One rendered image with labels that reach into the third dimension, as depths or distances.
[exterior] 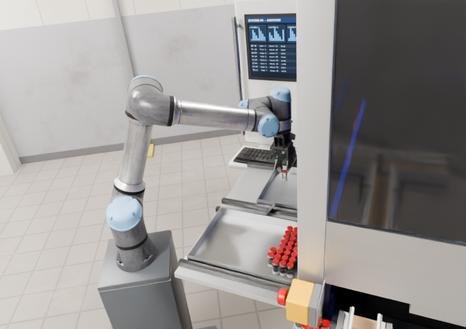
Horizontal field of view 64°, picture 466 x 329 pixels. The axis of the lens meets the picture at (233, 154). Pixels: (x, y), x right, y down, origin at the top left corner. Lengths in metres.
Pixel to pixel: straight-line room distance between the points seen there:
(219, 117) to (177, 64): 2.53
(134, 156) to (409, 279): 0.91
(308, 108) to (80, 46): 3.18
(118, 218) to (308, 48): 0.87
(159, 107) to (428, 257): 0.79
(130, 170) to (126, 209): 0.14
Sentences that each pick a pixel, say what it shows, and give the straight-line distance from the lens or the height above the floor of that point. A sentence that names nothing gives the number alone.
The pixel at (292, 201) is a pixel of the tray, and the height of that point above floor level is 0.88.
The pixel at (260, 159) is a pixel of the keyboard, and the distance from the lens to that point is 1.84.
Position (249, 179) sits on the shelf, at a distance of 1.60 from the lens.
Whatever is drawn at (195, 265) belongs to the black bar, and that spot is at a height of 0.90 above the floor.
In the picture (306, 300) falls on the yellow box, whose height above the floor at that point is 1.03.
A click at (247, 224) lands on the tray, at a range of 1.36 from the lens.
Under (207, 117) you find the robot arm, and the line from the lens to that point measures 1.16.
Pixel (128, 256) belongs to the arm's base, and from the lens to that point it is 1.39.
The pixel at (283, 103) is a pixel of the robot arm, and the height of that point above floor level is 1.25.
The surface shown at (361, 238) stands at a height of 1.18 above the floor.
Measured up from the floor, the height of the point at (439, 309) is 1.02.
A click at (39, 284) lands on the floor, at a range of 2.78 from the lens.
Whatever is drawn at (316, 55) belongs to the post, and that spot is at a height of 1.58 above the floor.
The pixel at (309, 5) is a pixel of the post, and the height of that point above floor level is 1.66.
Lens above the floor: 1.76
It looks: 29 degrees down
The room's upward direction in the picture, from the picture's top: 6 degrees counter-clockwise
